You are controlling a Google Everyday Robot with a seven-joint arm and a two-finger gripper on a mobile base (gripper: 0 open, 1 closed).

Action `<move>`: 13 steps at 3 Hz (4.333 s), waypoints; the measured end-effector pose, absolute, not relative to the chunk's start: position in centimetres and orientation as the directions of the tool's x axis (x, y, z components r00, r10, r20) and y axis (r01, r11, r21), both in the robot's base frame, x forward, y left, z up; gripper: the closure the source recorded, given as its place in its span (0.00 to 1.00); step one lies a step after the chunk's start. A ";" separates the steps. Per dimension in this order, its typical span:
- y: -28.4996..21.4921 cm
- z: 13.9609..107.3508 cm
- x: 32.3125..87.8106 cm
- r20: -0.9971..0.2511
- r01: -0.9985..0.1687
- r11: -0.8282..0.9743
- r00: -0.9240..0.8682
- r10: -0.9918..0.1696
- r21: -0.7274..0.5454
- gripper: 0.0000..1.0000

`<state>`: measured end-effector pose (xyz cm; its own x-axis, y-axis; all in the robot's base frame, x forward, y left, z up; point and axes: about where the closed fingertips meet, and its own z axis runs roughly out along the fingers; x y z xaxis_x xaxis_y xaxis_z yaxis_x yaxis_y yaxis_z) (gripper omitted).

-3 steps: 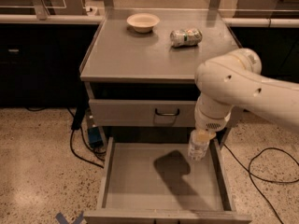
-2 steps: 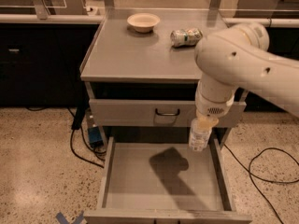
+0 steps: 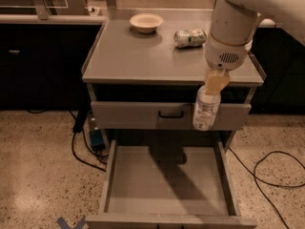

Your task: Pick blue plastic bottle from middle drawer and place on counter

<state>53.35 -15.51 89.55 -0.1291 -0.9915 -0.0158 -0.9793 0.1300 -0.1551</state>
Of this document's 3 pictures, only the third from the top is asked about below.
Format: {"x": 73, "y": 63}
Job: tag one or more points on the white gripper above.
{"x": 224, "y": 55}

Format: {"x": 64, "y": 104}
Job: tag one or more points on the clear plastic water bottle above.
{"x": 205, "y": 109}

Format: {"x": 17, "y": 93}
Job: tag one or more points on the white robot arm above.
{"x": 288, "y": 14}

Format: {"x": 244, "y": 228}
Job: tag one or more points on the grey drawer cabinet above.
{"x": 128, "y": 66}

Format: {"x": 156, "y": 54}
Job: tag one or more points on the closed grey upper drawer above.
{"x": 144, "y": 115}

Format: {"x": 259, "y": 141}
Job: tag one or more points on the open grey middle drawer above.
{"x": 168, "y": 187}

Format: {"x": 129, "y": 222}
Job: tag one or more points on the crushed green white can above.
{"x": 189, "y": 38}

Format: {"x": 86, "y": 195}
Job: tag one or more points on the white paper bowl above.
{"x": 146, "y": 22}

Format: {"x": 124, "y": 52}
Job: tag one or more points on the blue power box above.
{"x": 96, "y": 139}

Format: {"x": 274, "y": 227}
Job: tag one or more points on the dark background cabinet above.
{"x": 40, "y": 65}

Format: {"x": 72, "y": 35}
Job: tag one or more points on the black drawer handle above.
{"x": 171, "y": 116}

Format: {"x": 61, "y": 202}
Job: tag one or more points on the white horizontal rail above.
{"x": 202, "y": 20}

